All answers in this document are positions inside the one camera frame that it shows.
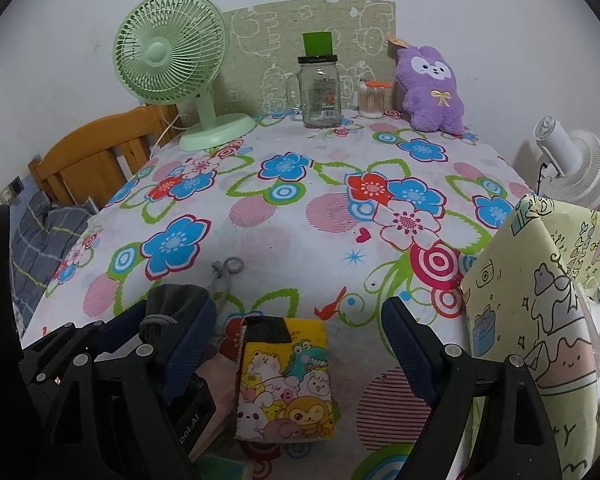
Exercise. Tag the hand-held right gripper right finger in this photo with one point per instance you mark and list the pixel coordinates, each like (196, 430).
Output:
(410, 350)

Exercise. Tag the green printed board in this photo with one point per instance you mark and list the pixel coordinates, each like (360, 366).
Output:
(270, 35)

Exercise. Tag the grey plaid bedding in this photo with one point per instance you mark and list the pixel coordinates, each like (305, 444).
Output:
(50, 240)

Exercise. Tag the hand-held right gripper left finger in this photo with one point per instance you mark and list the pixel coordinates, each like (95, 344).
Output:
(190, 345)

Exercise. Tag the yellow cartoon tissue pack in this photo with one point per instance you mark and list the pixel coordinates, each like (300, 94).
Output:
(285, 385)

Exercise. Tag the yellow printed storage box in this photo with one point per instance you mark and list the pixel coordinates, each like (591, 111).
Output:
(520, 300)

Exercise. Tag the pink packet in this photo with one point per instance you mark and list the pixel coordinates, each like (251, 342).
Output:
(220, 390)

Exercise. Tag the cotton swab container orange lid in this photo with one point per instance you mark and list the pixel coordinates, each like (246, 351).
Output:
(372, 102)

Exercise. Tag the glass jar with green lid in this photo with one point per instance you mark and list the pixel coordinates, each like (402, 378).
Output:
(320, 95)

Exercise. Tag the white standing fan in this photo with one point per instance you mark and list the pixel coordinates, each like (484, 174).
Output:
(580, 165)

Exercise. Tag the green desk fan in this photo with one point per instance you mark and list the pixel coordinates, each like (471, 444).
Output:
(160, 55)

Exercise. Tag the wall socket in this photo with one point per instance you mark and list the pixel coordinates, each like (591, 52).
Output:
(12, 189)

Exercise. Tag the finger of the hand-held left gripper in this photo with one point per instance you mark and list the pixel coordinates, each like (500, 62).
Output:
(120, 322)

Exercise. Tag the wooden bed headboard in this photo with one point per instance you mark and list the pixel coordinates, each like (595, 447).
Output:
(90, 155)

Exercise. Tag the purple plush bunny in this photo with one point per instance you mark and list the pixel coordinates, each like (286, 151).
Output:
(432, 95)

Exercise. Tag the floral tablecloth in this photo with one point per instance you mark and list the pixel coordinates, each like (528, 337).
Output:
(290, 240)

